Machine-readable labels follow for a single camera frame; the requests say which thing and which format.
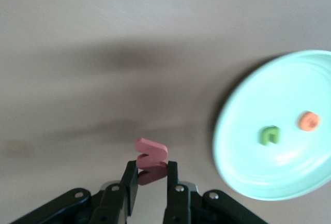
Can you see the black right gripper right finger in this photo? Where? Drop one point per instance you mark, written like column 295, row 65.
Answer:
column 175, row 198

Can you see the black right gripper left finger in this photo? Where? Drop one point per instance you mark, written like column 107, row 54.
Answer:
column 130, row 187

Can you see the pink foam letter w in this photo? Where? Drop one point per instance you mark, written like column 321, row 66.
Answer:
column 152, row 151

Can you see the green foam letter u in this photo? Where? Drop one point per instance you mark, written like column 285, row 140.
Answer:
column 265, row 136

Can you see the orange foam letter e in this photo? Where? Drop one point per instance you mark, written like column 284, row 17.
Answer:
column 309, row 121

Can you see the light green plate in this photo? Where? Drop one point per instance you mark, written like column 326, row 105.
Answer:
column 271, row 162

